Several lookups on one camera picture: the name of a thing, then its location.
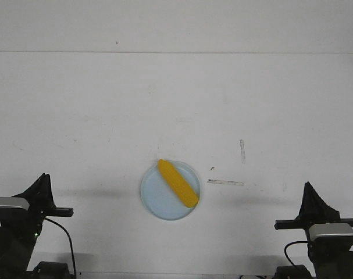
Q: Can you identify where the horizontal tape strip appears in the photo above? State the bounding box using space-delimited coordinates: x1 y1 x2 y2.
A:
207 179 245 187

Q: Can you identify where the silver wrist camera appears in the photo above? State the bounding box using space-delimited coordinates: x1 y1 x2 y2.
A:
308 223 353 246
0 197 30 219

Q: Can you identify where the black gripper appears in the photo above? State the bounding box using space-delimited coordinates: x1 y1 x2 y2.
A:
13 173 74 221
274 181 353 230

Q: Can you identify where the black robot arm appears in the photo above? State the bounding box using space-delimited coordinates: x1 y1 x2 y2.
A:
79 169 353 278
0 173 77 278

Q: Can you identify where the yellow corn cob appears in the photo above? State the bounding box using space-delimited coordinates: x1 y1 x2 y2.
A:
157 159 199 208

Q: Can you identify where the black camera cable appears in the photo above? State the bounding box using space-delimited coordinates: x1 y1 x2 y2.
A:
283 240 311 268
42 217 77 277

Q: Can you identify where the vertical tape strip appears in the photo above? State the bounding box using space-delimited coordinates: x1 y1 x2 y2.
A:
240 139 246 164

